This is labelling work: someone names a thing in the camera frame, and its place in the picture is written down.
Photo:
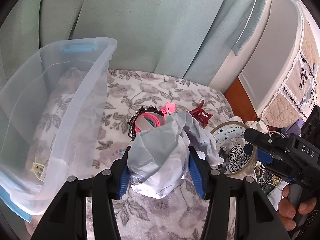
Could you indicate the right hand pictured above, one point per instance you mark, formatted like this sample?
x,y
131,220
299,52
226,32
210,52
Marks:
x,y
287,211

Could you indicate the pink hair claw clip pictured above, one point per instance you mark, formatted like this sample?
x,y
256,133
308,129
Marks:
x,y
167,109

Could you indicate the dark red hair claw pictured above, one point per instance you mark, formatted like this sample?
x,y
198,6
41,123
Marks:
x,y
201,115

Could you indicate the clear plastic storage bin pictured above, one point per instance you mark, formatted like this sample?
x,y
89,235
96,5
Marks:
x,y
51,111

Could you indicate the quilted lace-trimmed cover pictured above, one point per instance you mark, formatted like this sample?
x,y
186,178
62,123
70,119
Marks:
x,y
298,91

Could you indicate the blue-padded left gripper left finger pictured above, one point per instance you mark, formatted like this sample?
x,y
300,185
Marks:
x,y
65,217

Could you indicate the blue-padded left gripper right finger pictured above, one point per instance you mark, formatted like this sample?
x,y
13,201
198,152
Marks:
x,y
255,216

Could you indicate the clear packing tape roll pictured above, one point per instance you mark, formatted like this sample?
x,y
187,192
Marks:
x,y
230,134

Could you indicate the white power strip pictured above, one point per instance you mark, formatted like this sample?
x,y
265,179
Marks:
x,y
258,125

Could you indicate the white paper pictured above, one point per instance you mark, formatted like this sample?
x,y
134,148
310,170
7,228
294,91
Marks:
x,y
158,158

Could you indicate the leopard print scrunchie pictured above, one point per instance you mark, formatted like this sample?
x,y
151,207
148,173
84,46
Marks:
x,y
235,159

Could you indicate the pale green curtain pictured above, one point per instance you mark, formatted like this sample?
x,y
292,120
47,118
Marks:
x,y
189,39

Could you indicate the cream hair claw clip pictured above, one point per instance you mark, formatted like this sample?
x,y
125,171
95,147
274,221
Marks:
x,y
39,170

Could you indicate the blue bin latch handle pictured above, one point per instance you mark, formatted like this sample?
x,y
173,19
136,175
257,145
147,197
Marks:
x,y
78,48

